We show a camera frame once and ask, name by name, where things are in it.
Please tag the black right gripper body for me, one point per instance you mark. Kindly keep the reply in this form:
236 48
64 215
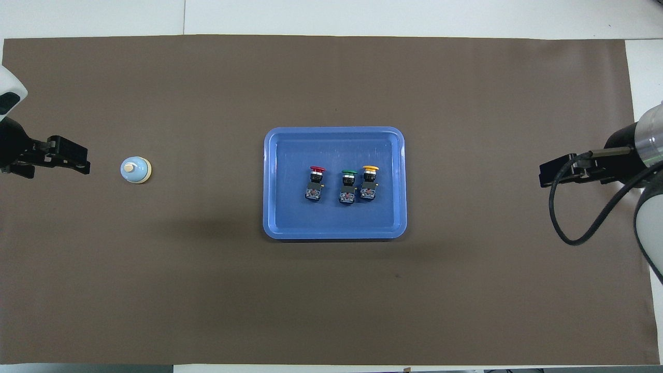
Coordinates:
616 158

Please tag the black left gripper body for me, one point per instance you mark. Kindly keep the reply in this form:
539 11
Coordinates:
15 147

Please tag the light blue call bell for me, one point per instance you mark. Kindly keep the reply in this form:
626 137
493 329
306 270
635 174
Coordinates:
134 171

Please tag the yellow push button switch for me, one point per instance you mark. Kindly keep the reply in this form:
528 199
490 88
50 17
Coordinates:
369 184

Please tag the green push button switch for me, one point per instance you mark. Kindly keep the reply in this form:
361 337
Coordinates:
349 189

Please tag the red push button switch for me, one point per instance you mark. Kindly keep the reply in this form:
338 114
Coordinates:
315 185

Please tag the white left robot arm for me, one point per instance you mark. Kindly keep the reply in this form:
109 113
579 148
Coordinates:
9 93

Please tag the blue plastic tray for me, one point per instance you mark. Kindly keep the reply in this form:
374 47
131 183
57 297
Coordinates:
311 217

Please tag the brown table mat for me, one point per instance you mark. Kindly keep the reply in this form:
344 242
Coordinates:
331 300

